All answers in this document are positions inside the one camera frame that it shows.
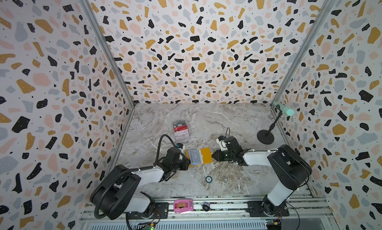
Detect grey credit card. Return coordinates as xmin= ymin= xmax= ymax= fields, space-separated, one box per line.
xmin=188 ymin=149 xmax=204 ymax=166

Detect yellow leather card holder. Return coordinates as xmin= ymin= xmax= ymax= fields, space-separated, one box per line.
xmin=186 ymin=147 xmax=213 ymax=167

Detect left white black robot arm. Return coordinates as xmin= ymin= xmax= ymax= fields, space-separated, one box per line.
xmin=90 ymin=143 xmax=191 ymax=220

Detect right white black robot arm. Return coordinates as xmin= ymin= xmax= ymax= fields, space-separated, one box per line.
xmin=212 ymin=136 xmax=312 ymax=217

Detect clear acrylic card box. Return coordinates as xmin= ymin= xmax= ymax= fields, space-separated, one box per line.
xmin=173 ymin=120 xmax=190 ymax=142

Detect black microphone stand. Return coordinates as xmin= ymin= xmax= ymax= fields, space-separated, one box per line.
xmin=257 ymin=111 xmax=283 ymax=145

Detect pink tape dispenser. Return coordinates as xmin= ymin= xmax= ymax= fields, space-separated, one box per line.
xmin=173 ymin=199 xmax=194 ymax=214

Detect small black knob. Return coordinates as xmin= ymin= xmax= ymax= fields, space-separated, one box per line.
xmin=202 ymin=202 xmax=210 ymax=212

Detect green circuit board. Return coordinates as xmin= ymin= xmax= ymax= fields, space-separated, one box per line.
xmin=142 ymin=223 xmax=156 ymax=230

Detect right circuit board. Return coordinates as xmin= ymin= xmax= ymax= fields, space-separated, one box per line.
xmin=266 ymin=219 xmax=282 ymax=230

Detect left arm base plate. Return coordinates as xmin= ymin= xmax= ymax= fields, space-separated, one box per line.
xmin=127 ymin=203 xmax=169 ymax=221

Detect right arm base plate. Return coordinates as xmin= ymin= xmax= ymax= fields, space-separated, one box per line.
xmin=246 ymin=201 xmax=290 ymax=218

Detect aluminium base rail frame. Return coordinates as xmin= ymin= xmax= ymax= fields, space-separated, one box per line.
xmin=80 ymin=194 xmax=339 ymax=230

